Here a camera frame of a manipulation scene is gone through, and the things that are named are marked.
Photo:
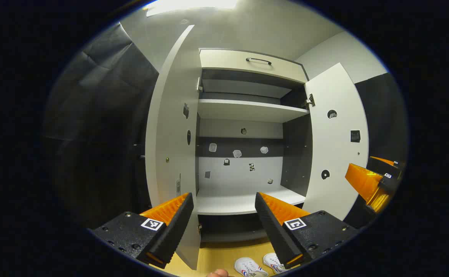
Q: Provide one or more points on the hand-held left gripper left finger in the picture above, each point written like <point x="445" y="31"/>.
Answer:
<point x="178" y="227"/>

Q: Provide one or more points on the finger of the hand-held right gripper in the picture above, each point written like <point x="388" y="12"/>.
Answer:
<point x="386" y="165"/>
<point x="363" y="182"/>

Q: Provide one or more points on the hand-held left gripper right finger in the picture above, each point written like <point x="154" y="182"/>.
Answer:
<point x="274" y="227"/>

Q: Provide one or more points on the white sneaker shoe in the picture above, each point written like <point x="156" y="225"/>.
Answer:
<point x="249" y="267"/>
<point x="274" y="263"/>

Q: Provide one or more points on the white shoe cabinet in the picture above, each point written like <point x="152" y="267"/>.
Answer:
<point x="239" y="177"/>

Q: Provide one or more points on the white door with camera sticker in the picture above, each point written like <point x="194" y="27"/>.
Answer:
<point x="170" y="115"/>

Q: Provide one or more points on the white cabinet shelf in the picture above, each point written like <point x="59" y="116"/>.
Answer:
<point x="228" y="202"/>
<point x="247" y="110"/>

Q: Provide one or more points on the metal door hinge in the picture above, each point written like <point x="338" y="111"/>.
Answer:
<point x="199" y="84"/>
<point x="309" y="101"/>

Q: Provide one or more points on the white cabinet drawer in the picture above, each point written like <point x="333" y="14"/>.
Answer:
<point x="224" y="61"/>

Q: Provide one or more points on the black backdrop cloth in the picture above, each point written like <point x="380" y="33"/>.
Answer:
<point x="382" y="115"/>
<point x="101" y="115"/>

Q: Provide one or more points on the ceiling light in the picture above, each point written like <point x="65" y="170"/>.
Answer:
<point x="193" y="4"/>

